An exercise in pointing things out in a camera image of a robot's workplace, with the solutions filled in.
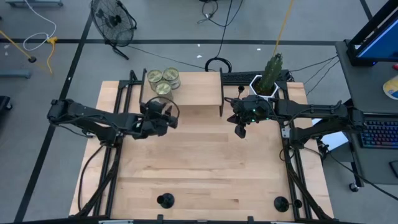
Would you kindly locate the yellow blue round object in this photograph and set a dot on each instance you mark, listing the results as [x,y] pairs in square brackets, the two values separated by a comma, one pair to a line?
[392,88]

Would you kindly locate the grey desk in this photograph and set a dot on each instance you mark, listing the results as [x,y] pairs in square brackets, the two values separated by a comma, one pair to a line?
[367,87]

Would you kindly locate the white paper sheet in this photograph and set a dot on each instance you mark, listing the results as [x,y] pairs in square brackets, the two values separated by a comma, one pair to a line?
[337,140]

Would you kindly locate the black caster wheel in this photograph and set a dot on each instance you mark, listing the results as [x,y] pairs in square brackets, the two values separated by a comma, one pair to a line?
[354,187]

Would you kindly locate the glass candle jar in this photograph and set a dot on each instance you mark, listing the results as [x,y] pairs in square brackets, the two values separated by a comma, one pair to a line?
[171,76]
[155,77]
[163,89]

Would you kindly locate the backlit rainbow keyboard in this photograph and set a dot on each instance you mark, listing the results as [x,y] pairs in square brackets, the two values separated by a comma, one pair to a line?
[381,133]

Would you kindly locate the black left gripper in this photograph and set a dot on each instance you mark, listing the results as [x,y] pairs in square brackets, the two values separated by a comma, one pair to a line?
[154,121]

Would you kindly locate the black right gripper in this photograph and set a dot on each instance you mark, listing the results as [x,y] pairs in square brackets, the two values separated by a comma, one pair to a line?
[252,107]

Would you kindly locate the black monitor with stand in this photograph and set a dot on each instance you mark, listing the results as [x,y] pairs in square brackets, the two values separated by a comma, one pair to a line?
[379,43]

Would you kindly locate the wooden shelf riser black legs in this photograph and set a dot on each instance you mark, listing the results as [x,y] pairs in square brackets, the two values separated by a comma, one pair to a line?
[199,90]

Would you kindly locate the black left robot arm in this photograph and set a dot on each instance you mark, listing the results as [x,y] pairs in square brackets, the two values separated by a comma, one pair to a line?
[93,116]

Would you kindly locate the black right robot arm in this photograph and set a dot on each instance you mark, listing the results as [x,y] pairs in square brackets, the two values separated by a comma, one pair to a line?
[311,110]

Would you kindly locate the black floor fan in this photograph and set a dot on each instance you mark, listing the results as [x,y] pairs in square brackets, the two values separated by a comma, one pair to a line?
[113,21]

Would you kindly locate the white hexagonal plant pot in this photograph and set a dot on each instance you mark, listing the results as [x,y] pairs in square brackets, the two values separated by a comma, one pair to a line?
[252,88]

